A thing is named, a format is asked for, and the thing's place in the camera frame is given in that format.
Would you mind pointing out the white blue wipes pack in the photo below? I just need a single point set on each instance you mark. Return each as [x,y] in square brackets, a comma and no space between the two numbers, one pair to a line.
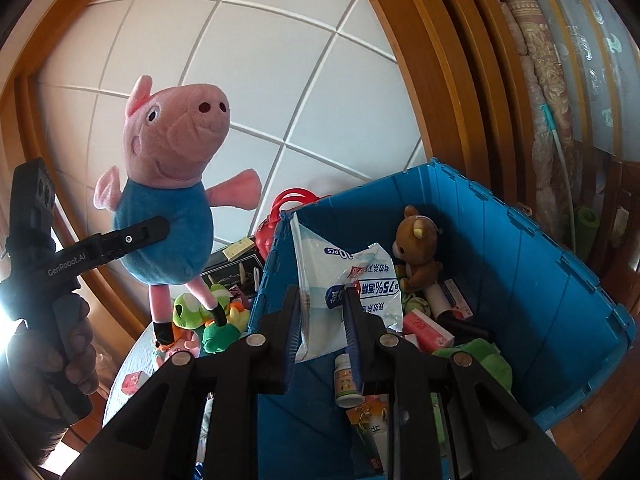
[324,272]

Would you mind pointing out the red plastic toy case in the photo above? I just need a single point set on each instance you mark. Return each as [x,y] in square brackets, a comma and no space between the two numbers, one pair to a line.
[264,233]

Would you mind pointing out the green crocodile plush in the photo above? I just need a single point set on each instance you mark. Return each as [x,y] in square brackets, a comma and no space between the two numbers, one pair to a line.
[489,357]

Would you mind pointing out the pink pig plush blue shirt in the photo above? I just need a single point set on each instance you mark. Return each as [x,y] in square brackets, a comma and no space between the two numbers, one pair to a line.
[169,138]

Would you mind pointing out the white green-label pill bottle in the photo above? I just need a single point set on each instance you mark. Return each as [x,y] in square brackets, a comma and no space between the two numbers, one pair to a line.
[347,395]

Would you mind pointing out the dark green turtle plush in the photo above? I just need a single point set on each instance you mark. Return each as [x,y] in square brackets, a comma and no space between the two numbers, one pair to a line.
[217,338]

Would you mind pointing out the dark wooden chair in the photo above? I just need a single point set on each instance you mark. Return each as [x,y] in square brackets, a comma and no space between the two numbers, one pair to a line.
[609,242]

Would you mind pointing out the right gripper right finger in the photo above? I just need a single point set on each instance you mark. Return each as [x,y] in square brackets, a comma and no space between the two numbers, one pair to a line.
[385,363]

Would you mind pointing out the black framed box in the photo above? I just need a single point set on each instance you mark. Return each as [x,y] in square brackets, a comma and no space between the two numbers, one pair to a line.
[245,272]

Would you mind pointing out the pink floral tissue pack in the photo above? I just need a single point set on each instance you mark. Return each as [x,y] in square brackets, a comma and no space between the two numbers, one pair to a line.
[133,382]

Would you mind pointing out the rolled patterned carpet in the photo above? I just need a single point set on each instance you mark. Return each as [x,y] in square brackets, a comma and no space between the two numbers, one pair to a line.
[552,151]

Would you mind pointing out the person's left hand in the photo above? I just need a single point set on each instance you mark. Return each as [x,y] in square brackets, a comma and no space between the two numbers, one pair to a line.
[30,357]

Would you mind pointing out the light green frog plush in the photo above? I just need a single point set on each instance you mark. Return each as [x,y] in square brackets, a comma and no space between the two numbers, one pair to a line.
[190,314]

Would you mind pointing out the yellow sticky notepad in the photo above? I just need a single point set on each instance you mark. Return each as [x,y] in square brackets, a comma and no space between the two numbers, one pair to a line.
[240,247]

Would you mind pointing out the brown teddy bear plush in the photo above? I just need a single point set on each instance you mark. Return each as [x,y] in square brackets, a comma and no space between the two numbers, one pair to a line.
[415,248]

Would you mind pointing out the orange hooded pink plush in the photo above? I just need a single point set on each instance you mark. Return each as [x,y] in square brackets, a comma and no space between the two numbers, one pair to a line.
[185,341]

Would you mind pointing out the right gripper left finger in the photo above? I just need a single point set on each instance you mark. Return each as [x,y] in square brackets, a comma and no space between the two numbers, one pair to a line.
[259,363]

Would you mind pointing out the blue plastic folding crate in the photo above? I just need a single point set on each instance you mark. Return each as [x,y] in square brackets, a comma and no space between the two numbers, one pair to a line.
[559,330]

